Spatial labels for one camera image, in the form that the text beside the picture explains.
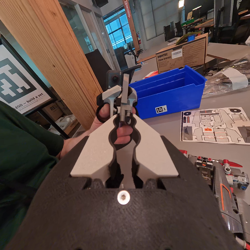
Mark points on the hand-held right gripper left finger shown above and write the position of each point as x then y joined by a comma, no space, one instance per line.
89,156

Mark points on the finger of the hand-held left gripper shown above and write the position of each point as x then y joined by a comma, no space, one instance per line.
112,91
133,96

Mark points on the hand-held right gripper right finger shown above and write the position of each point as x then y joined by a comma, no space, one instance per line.
156,156

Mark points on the small grey lego assembly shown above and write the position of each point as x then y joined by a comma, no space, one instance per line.
126,89

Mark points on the grey lego car model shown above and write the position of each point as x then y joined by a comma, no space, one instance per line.
224,195

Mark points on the person's left forearm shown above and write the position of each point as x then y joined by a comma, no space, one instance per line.
74,144

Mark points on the lego sticker sheet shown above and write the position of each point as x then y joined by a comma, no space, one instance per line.
214,125

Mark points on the red and white card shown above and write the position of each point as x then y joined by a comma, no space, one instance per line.
152,74

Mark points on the blue plastic bin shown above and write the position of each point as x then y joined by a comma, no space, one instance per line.
171,97

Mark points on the red fire extinguisher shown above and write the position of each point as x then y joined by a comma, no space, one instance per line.
138,39

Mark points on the black sign stand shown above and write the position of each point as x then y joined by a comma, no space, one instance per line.
52,121

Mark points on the brown cardboard moving box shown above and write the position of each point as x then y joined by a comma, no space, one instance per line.
52,111

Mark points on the black framed tag sign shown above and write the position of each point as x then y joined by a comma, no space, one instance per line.
19,82

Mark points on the clear plastic bag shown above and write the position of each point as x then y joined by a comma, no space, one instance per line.
230,80

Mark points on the black monitor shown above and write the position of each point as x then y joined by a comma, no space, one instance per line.
197,7

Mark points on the grey metal cabinet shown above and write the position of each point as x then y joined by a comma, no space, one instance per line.
224,11

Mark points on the wooden post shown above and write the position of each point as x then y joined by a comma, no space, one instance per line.
48,48

